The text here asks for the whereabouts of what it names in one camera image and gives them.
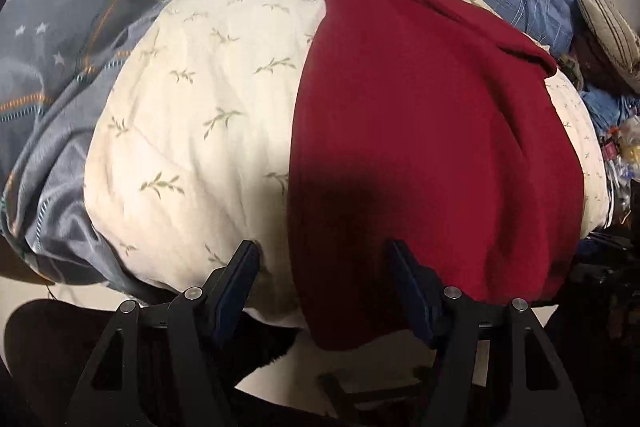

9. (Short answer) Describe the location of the cream leaf-print pillow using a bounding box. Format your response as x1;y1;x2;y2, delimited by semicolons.
83;0;612;323

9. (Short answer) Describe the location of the grey-blue striped bedsheet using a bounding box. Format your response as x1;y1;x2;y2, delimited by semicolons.
1;0;168;303

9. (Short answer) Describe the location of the dark red garment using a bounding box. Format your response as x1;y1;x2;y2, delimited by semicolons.
288;0;584;350

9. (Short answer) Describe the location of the pile of clutter beside bed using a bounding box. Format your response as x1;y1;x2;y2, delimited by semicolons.
558;54;639;229

